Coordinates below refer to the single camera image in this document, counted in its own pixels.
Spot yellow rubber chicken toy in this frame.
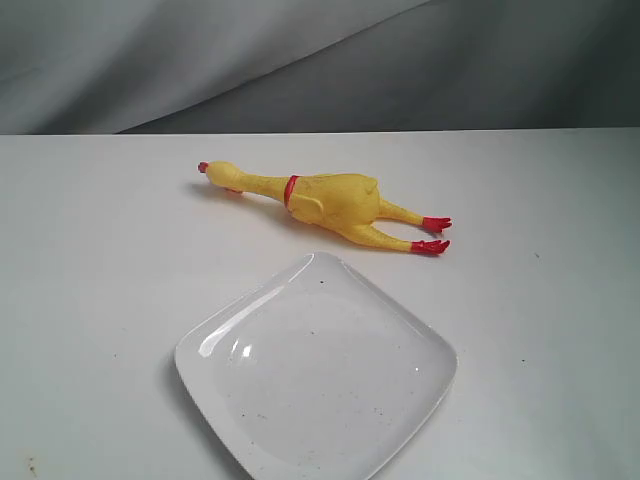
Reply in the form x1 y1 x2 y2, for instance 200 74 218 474
198 161 452 256

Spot white square plate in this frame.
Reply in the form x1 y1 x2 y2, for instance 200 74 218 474
174 252 458 479

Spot grey backdrop cloth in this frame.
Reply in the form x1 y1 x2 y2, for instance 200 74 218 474
1 1 639 134

